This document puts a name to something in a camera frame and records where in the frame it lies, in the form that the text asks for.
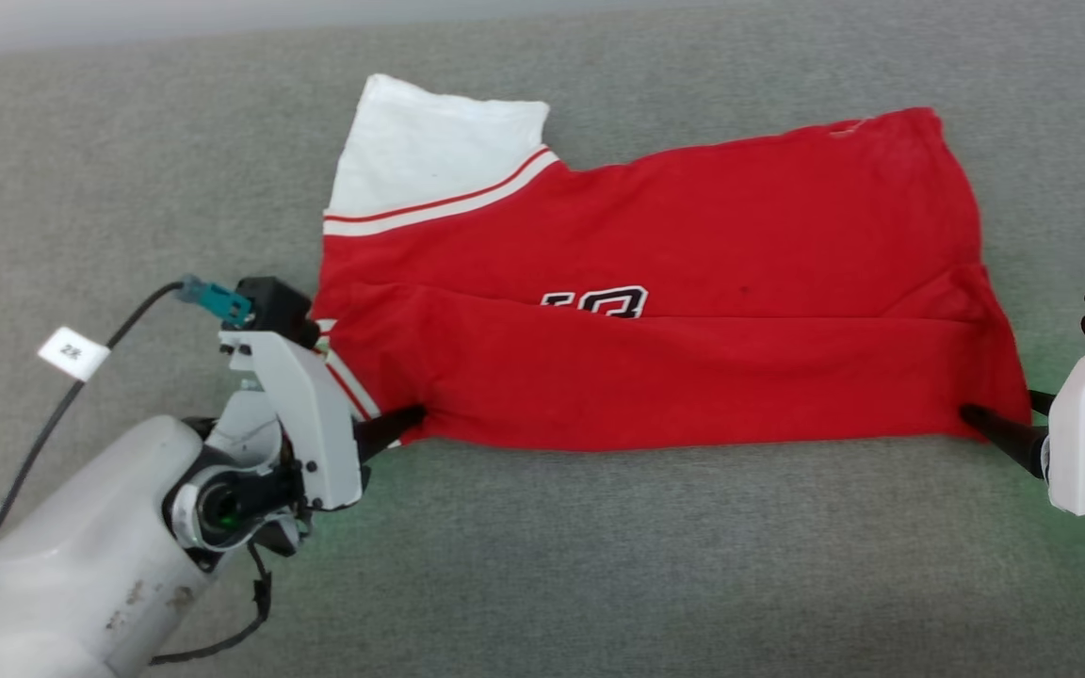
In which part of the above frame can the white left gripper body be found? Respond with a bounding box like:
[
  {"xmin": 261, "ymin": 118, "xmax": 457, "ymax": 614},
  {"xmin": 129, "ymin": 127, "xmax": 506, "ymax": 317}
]
[{"xmin": 220, "ymin": 329, "xmax": 365, "ymax": 514}]

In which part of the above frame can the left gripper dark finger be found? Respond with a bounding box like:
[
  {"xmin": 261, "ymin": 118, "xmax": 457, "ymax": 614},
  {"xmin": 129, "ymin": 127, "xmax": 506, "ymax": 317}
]
[{"xmin": 353, "ymin": 403, "xmax": 429, "ymax": 465}]

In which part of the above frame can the red jersey with white sleeves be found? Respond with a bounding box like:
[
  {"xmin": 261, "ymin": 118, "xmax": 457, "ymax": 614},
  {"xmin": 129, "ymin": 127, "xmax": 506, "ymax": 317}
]
[{"xmin": 312, "ymin": 73, "xmax": 1033, "ymax": 453}]

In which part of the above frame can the teal cable connector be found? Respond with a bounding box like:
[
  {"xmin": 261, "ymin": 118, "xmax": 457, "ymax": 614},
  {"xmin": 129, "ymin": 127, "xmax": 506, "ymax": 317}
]
[{"xmin": 175, "ymin": 275, "xmax": 253, "ymax": 326}]

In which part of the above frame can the black camera cable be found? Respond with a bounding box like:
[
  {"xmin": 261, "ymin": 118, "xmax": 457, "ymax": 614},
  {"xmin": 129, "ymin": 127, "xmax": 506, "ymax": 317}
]
[{"xmin": 0, "ymin": 281, "xmax": 187, "ymax": 613}]

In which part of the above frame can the white cable label tag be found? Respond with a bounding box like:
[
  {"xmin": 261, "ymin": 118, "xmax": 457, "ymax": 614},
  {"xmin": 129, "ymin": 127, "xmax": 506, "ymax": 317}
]
[{"xmin": 37, "ymin": 325, "xmax": 112, "ymax": 383}]

